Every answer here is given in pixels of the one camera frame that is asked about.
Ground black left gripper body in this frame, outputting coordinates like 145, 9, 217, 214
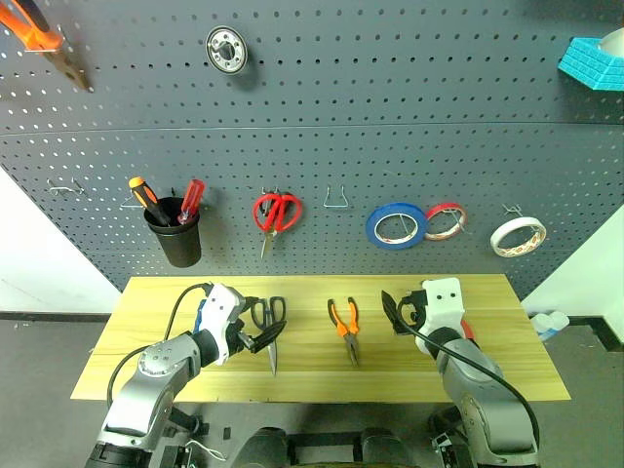
228, 311, 262, 355

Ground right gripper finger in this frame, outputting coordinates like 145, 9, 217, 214
380, 290, 407, 337

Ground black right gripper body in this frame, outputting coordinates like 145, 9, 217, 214
404, 290, 429, 337

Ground black-handled scissors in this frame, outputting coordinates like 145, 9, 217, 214
250, 295, 289, 377

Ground orange-handled needle-nose pliers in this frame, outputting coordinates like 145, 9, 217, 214
327, 296, 362, 368

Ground grey metal pegboard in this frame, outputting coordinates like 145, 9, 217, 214
0, 0, 624, 301

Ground blue tape roll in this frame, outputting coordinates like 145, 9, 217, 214
365, 203, 429, 251

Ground black plastic cup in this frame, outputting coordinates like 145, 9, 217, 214
143, 196, 204, 268

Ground white tape roll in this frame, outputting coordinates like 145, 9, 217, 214
489, 217, 547, 258

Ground thin red tape roll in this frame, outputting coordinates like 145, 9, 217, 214
423, 202, 468, 243

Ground dark rounded shape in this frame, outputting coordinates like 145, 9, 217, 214
243, 426, 293, 468
360, 427, 406, 468

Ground clear plastic bottle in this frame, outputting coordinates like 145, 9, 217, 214
545, 310, 570, 337
529, 314, 555, 342

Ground orange and black screwdriver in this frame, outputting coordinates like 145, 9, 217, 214
128, 175, 172, 228

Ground round silver metal disc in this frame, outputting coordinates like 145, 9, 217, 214
204, 24, 253, 75

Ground cyan plastic tray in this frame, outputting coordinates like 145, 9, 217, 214
558, 37, 624, 93

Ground white rounded object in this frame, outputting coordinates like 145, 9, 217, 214
598, 26, 624, 55

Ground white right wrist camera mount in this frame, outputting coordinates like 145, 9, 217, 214
419, 277, 465, 342

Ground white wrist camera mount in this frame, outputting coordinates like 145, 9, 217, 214
419, 277, 465, 342
197, 282, 248, 367

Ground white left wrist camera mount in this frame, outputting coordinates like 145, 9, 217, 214
197, 282, 248, 367

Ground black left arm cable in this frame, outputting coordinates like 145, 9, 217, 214
105, 282, 214, 409

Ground red-handled scissors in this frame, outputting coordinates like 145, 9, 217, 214
252, 192, 303, 259

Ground black metal frame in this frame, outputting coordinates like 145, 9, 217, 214
158, 404, 371, 468

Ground silver wire loop hook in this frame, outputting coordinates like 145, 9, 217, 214
323, 182, 351, 210

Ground red-handled screwdriver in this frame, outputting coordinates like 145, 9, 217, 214
175, 178, 207, 225

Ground thin white wire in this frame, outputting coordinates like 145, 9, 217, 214
187, 438, 228, 462

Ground large orange-handled pliers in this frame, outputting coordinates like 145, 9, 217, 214
0, 0, 94, 93

